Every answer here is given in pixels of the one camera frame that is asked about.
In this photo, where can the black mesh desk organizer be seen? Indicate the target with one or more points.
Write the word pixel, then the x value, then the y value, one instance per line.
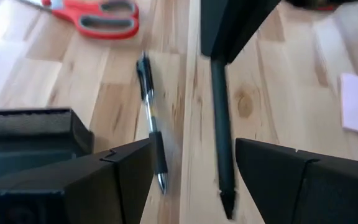
pixel 26 130

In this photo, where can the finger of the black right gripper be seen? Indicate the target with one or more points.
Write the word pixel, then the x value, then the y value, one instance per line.
pixel 214 28
pixel 244 18

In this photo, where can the clear pen with black grip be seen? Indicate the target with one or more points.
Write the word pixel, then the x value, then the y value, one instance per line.
pixel 159 152

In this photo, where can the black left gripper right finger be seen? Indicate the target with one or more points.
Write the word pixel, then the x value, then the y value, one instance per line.
pixel 322 193

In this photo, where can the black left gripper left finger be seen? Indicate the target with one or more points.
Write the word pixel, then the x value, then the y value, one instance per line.
pixel 73 199

